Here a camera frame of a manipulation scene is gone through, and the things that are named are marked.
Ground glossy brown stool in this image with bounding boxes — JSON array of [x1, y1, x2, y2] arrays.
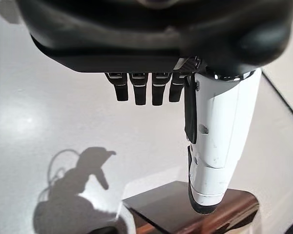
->
[[122, 180, 261, 234]]

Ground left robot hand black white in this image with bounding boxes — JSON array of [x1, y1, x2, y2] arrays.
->
[[16, 0, 293, 215]]

